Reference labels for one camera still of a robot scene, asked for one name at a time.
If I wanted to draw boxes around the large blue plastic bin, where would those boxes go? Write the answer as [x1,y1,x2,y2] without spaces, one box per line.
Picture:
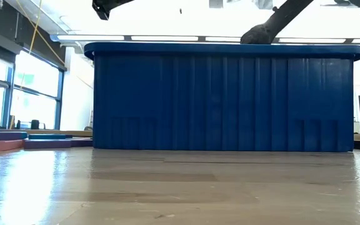
[84,42,360,153]

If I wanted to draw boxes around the teal foam blocks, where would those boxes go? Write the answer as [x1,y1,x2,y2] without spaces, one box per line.
[69,137,94,148]

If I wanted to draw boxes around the pink wooden block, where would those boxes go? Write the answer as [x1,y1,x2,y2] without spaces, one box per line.
[0,139,24,153]

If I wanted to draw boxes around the yellow diagonal brace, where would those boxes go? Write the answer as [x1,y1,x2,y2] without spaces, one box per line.
[16,0,66,66]

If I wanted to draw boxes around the blue building column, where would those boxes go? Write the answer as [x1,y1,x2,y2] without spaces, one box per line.
[0,66,15,129]
[54,70,66,131]

